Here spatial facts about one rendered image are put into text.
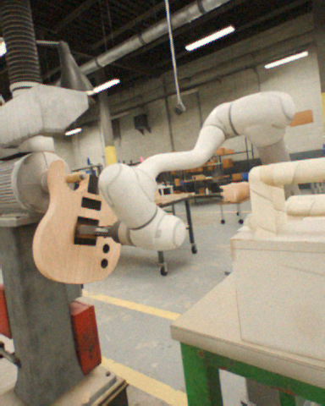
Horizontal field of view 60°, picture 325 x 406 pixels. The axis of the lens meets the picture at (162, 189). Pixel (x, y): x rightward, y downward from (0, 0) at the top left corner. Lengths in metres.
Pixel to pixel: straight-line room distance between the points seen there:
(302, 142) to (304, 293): 11.43
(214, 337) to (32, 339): 1.02
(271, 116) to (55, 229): 0.81
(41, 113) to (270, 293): 0.75
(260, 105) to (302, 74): 11.13
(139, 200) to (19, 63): 0.66
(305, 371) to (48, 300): 1.14
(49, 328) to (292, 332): 1.16
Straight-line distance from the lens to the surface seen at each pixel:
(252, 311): 0.51
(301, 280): 0.46
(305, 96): 11.98
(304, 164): 0.44
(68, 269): 1.04
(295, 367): 0.51
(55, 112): 0.94
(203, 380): 0.64
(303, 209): 0.61
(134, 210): 0.71
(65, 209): 1.02
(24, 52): 1.15
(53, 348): 1.52
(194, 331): 0.57
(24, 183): 1.17
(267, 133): 1.06
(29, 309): 1.40
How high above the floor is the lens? 1.22
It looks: 3 degrees down
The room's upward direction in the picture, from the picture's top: 7 degrees counter-clockwise
